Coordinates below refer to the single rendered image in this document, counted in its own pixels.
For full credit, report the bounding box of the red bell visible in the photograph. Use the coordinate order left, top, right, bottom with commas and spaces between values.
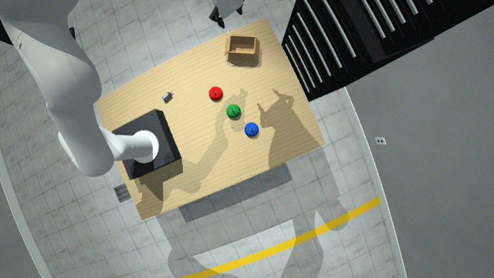
209, 86, 223, 100

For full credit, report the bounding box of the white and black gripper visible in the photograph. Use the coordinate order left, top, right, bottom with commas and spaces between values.
209, 0, 244, 29

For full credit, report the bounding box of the blue bell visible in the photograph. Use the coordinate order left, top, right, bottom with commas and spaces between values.
245, 122, 259, 137

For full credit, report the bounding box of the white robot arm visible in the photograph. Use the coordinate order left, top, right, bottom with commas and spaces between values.
0, 0, 159, 177

